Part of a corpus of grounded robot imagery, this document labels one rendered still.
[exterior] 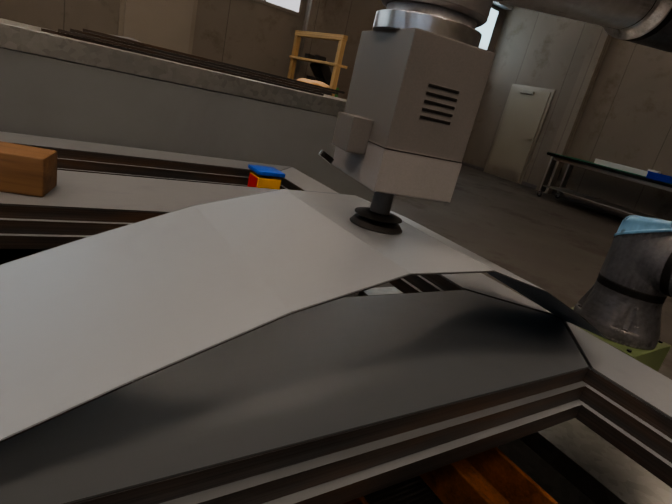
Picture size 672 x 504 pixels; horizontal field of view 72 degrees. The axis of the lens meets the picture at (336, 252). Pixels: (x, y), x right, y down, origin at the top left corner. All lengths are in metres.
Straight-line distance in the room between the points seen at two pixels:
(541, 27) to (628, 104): 2.85
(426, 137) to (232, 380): 0.22
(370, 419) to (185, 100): 0.91
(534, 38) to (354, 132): 12.39
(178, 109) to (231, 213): 0.77
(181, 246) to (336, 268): 0.11
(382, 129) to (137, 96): 0.84
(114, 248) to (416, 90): 0.23
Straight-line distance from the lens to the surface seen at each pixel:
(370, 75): 0.36
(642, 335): 1.01
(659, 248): 0.97
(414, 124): 0.32
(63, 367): 0.27
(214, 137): 1.16
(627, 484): 0.79
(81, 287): 0.33
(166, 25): 8.66
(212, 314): 0.26
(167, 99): 1.12
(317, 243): 0.32
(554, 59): 12.25
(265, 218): 0.36
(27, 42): 1.09
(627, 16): 0.72
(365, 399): 0.36
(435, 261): 0.32
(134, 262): 0.33
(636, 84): 11.28
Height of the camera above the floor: 1.07
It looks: 19 degrees down
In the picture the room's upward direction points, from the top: 14 degrees clockwise
